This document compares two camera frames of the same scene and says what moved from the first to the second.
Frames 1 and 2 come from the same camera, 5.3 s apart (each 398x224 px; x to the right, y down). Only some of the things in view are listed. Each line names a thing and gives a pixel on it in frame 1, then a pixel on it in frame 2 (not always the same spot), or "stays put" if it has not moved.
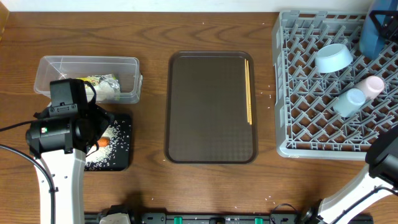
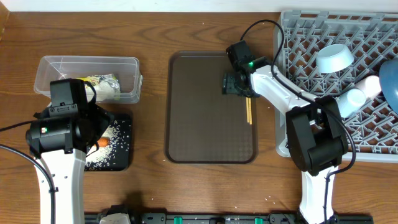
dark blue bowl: x=371 y=40 → x=388 y=83
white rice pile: x=102 y=157 stays put
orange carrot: x=104 y=142 stays put
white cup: x=372 y=86 stays put
